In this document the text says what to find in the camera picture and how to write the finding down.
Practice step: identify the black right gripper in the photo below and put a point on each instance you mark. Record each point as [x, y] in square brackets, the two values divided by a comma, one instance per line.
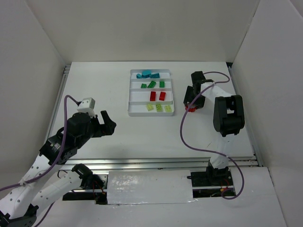
[193, 100]

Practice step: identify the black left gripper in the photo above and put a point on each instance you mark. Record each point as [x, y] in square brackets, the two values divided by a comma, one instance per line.
[100, 127]

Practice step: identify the red flower lego with green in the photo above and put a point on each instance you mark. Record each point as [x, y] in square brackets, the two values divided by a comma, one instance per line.
[192, 109]

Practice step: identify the yellow-green lego brick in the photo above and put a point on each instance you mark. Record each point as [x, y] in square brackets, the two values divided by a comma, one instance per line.
[168, 108]
[149, 107]
[159, 108]

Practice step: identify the red curved lego brick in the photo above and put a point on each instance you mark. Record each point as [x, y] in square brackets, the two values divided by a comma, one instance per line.
[162, 96]

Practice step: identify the red teal lego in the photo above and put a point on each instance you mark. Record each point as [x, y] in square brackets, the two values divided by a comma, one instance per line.
[153, 96]

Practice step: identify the teal flower face lego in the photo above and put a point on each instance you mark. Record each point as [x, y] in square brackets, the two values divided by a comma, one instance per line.
[146, 74]

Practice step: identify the teal small lego brick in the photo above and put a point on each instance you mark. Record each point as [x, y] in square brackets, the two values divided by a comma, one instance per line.
[138, 76]

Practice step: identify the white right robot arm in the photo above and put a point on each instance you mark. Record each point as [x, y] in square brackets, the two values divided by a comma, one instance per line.
[228, 120]

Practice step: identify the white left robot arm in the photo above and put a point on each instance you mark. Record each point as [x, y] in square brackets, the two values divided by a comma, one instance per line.
[28, 198]

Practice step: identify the white divided sorting tray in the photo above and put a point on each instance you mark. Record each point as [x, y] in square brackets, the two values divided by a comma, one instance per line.
[140, 97]

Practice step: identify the long green lego brick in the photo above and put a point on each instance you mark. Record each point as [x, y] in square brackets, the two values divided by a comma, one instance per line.
[152, 84]

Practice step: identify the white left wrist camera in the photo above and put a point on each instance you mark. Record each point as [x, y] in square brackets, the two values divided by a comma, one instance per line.
[87, 106]

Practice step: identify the aluminium front rail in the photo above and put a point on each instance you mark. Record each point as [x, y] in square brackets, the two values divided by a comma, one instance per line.
[138, 164]

